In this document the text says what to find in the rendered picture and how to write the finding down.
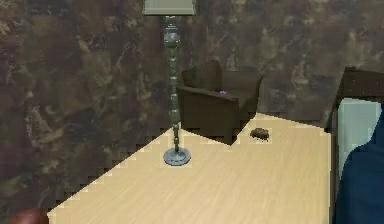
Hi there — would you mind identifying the dark brown armchair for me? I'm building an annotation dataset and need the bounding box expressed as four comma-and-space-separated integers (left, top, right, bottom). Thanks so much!
177, 59, 264, 146

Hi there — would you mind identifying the grey-green floor lamp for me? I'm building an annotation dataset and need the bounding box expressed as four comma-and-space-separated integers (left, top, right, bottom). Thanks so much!
142, 0, 197, 167

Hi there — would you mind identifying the small brown round object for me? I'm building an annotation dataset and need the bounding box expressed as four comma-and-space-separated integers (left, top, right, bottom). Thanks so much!
249, 127, 270, 142

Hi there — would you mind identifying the dark blue blanket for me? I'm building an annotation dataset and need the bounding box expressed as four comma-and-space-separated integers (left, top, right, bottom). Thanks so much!
335, 109, 384, 224

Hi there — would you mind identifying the reddish brown round object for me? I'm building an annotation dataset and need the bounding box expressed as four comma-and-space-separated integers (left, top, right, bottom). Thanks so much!
9, 208, 50, 224

